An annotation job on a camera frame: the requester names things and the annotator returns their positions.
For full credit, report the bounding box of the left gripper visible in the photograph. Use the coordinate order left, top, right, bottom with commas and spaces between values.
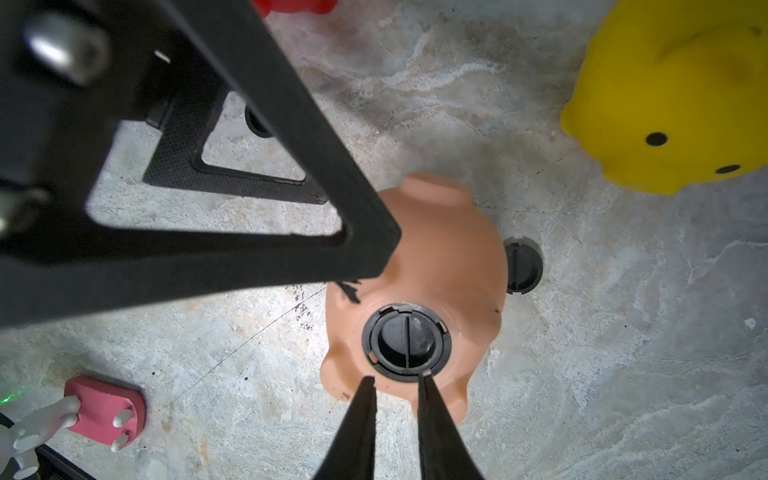
1, 1, 150, 240

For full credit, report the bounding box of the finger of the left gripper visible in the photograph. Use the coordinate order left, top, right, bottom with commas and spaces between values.
143, 77, 327, 205
1, 1, 401, 327

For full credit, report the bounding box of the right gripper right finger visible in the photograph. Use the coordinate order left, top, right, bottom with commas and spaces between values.
417, 374, 484, 480

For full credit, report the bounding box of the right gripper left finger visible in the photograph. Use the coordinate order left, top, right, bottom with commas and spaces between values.
314, 376, 377, 480

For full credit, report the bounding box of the black plug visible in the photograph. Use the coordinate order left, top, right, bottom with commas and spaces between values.
244, 106, 273, 139
362, 303, 452, 383
505, 238, 544, 295

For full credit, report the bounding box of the red piggy bank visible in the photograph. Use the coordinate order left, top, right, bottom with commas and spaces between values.
250, 0, 338, 18

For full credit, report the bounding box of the peach piggy bank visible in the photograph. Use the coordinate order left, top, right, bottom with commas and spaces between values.
320, 173, 508, 422

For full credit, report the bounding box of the yellow piggy bank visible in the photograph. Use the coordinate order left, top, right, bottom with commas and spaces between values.
560, 1, 767, 195

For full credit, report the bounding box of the white bunny on pink base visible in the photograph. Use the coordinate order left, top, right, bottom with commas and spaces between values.
1, 376, 147, 479

